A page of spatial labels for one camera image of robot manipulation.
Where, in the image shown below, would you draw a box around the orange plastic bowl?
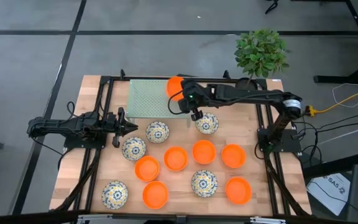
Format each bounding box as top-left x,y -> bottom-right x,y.
221,143 -> 247,169
191,139 -> 217,165
142,180 -> 170,210
163,146 -> 189,172
134,155 -> 161,183
225,176 -> 253,205
165,75 -> 185,102

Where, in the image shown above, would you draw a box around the white cable loop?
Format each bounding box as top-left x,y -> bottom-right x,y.
332,79 -> 358,109

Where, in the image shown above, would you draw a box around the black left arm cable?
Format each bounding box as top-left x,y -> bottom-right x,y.
29,101 -> 76,170

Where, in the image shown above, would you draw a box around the green perforated metal shelf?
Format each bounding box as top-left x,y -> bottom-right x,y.
125,79 -> 192,128

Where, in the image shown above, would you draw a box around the black hanging cable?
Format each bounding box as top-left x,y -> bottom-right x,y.
264,0 -> 280,15

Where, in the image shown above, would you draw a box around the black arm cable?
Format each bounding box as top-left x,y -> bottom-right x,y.
29,101 -> 76,170
167,91 -> 185,116

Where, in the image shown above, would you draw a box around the blue yellow patterned ceramic bowl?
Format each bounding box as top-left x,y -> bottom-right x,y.
191,169 -> 219,198
101,180 -> 129,210
145,120 -> 170,144
121,136 -> 147,162
195,112 -> 220,135

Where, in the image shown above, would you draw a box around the yellow outlet block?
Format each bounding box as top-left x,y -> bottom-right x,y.
305,105 -> 319,118

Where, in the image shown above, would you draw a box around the black diagonal floor beam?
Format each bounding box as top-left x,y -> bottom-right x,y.
301,151 -> 358,180

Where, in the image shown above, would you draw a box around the green potted plant black pot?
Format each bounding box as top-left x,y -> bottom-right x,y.
234,29 -> 291,91

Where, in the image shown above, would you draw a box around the grey cable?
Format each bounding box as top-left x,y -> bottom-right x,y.
317,119 -> 358,146

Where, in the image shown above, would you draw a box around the yellow power cable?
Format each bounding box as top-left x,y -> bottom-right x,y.
315,82 -> 358,114

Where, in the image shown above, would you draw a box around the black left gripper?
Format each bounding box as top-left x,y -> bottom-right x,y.
104,106 -> 139,149

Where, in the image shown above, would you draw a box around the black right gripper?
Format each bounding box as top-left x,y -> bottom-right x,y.
178,79 -> 213,122

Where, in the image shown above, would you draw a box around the white printed paper sheet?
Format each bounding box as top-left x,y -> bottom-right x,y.
306,172 -> 352,217

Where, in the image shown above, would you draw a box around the black rig beam silver brackets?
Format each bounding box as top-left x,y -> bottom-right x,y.
0,208 -> 358,224

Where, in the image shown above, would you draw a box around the black power cable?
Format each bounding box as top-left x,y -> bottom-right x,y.
296,121 -> 358,141
289,108 -> 358,125

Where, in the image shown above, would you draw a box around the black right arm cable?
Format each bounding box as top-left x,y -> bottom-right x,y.
167,91 -> 185,116

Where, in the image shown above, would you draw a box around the black desk leg frame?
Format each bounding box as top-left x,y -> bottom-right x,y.
314,0 -> 358,85

